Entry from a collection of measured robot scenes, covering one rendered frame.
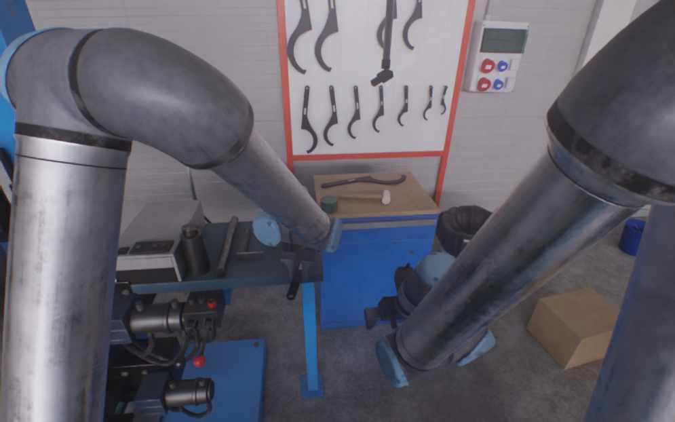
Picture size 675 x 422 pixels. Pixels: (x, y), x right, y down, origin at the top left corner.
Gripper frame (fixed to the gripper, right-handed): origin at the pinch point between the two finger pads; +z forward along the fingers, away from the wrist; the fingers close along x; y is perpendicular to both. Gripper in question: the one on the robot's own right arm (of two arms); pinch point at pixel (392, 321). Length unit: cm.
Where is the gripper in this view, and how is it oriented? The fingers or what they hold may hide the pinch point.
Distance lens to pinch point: 101.1
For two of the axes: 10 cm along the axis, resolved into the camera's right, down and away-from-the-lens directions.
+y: 1.1, 8.0, -5.9
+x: 9.8, 0.2, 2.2
